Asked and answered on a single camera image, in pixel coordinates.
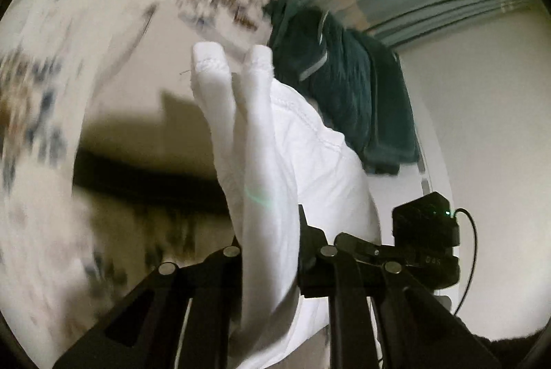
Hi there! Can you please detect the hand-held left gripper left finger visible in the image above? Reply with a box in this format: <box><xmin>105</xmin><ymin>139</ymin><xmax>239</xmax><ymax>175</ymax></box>
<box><xmin>52</xmin><ymin>235</ymin><xmax>244</xmax><ymax>369</ymax></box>

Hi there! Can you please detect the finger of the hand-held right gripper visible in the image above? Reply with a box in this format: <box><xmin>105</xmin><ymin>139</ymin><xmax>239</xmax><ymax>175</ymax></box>
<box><xmin>335</xmin><ymin>232</ymin><xmax>395</xmax><ymax>263</ymax></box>

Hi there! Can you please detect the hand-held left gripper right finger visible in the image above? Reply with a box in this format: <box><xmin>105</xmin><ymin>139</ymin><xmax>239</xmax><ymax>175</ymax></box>
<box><xmin>297</xmin><ymin>205</ymin><xmax>502</xmax><ymax>369</ymax></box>

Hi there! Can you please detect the white t-shirt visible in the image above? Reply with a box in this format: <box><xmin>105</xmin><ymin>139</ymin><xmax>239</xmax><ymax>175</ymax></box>
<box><xmin>189</xmin><ymin>42</ymin><xmax>384</xmax><ymax>369</ymax></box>

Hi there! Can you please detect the person's right forearm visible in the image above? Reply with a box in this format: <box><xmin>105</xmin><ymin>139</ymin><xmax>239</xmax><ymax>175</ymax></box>
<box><xmin>456</xmin><ymin>315</ymin><xmax>551</xmax><ymax>369</ymax></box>

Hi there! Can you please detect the white bed headboard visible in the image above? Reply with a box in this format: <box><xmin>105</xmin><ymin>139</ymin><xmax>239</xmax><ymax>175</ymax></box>
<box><xmin>396</xmin><ymin>50</ymin><xmax>483</xmax><ymax>309</ymax></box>

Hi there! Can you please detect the folded black garment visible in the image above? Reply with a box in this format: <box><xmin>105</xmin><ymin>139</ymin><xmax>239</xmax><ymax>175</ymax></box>
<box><xmin>72</xmin><ymin>147</ymin><xmax>231</xmax><ymax>208</ymax></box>

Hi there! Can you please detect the dark green quilt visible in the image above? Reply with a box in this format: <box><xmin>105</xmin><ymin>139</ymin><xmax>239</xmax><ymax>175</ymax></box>
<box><xmin>263</xmin><ymin>0</ymin><xmax>423</xmax><ymax>176</ymax></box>

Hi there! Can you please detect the folded beige garment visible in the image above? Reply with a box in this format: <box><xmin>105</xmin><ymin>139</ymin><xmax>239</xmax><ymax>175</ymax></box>
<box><xmin>77</xmin><ymin>0</ymin><xmax>235</xmax><ymax>189</ymax></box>

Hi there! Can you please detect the floral bed blanket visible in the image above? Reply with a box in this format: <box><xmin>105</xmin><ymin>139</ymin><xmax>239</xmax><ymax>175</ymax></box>
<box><xmin>0</xmin><ymin>0</ymin><xmax>285</xmax><ymax>369</ymax></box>

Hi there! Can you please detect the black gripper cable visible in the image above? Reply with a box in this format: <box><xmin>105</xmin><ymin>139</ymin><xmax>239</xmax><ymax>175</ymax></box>
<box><xmin>450</xmin><ymin>207</ymin><xmax>478</xmax><ymax>316</ymax></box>

